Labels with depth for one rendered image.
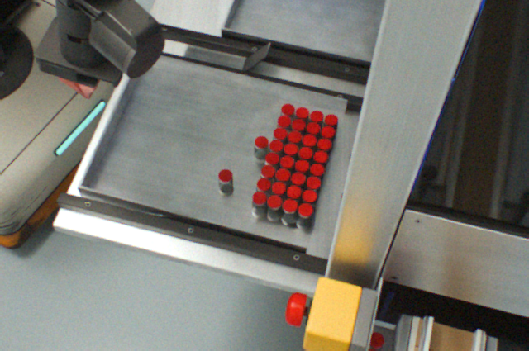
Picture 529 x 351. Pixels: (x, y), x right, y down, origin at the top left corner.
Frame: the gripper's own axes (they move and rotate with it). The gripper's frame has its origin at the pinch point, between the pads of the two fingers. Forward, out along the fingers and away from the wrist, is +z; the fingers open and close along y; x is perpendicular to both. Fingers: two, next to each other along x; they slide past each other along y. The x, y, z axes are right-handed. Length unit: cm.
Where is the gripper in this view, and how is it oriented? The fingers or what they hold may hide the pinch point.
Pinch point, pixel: (88, 91)
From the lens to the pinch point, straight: 104.1
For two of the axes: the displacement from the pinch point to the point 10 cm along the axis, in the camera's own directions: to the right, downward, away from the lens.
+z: -1.5, 4.9, 8.6
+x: 2.6, -8.2, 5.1
